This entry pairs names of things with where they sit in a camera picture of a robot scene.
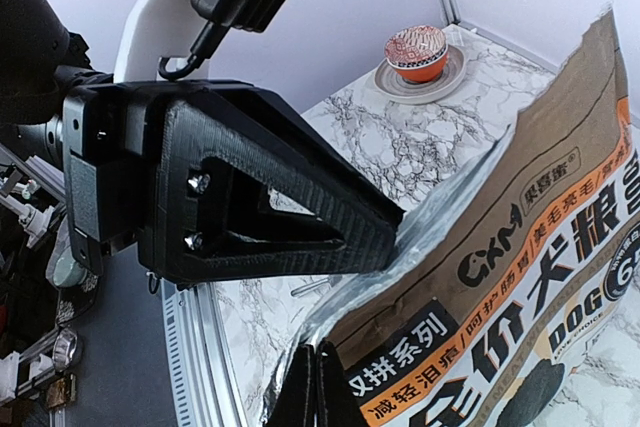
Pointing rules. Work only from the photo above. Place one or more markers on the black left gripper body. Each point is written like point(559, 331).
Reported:
point(137, 170)

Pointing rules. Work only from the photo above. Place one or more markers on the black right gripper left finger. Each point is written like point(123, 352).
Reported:
point(295, 405)

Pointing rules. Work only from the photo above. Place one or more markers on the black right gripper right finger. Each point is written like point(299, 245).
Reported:
point(336, 405)

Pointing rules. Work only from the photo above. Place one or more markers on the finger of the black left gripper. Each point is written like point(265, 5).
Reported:
point(245, 188)

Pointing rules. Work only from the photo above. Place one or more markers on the brown white dog food bag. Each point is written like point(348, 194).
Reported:
point(506, 271)

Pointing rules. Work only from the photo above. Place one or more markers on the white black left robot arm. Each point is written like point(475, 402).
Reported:
point(41, 63)

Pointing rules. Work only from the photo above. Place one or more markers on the silver metal scoop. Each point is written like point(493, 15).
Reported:
point(311, 287)

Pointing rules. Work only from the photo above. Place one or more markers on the beige ceramic plate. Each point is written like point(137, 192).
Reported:
point(428, 86)

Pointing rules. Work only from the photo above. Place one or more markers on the red patterned ceramic bowl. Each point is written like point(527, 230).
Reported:
point(418, 53)

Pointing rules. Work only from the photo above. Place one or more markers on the front aluminium frame rail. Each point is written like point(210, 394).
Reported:
point(203, 381)

